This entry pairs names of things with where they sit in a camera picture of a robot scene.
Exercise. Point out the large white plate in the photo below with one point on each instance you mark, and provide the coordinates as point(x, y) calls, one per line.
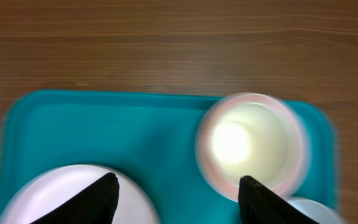
point(52, 189)

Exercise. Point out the teal plastic tray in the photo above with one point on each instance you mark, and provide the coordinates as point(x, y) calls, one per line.
point(151, 139)

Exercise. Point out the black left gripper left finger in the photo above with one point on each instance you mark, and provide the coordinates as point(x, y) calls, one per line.
point(96, 204)

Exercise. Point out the pale yellow cup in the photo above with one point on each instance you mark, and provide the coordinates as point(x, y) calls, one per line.
point(252, 140)

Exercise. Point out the small pink saucer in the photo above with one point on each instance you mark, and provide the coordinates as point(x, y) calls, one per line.
point(300, 151)

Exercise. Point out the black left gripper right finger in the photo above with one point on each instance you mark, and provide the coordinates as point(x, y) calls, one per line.
point(258, 204)

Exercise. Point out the grey bowl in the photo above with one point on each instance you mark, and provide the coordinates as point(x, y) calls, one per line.
point(316, 211)

